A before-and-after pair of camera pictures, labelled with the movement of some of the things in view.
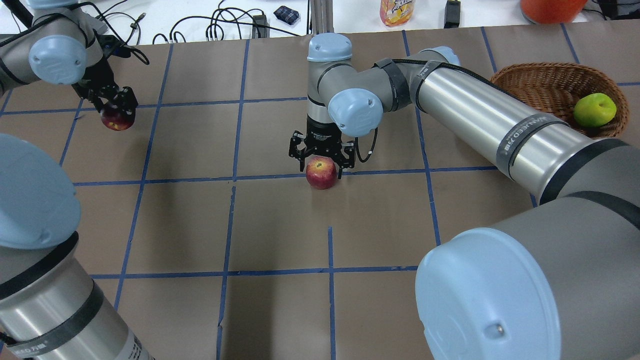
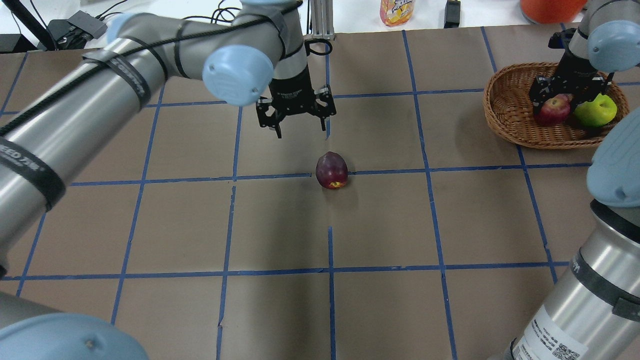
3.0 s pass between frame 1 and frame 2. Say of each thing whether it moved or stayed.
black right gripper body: moved
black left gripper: moved
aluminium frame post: stayed
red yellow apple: moved
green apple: stayed
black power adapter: stayed
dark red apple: moved
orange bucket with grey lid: stayed
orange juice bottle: stayed
